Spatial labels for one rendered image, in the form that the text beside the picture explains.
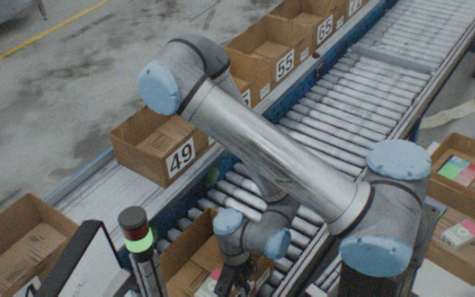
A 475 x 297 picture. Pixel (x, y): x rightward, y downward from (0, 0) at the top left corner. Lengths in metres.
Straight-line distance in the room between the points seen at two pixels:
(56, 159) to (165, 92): 2.65
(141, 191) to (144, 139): 0.31
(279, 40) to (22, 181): 1.98
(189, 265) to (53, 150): 2.08
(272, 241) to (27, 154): 2.70
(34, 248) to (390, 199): 1.29
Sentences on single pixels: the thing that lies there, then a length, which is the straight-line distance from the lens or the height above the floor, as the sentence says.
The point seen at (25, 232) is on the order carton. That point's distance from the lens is 2.02.
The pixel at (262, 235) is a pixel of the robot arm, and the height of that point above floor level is 1.21.
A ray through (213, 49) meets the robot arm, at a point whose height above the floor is 1.71.
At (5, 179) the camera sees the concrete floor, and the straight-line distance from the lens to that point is 3.70.
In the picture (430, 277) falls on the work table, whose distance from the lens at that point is 1.95.
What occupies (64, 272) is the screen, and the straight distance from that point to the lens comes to 1.00.
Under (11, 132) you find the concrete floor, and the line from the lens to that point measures 4.10.
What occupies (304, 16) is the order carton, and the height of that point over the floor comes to 0.89.
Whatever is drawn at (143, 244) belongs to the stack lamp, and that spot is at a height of 1.61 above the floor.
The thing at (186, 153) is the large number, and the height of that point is 0.97.
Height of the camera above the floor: 2.32
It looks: 40 degrees down
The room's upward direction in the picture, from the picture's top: 6 degrees counter-clockwise
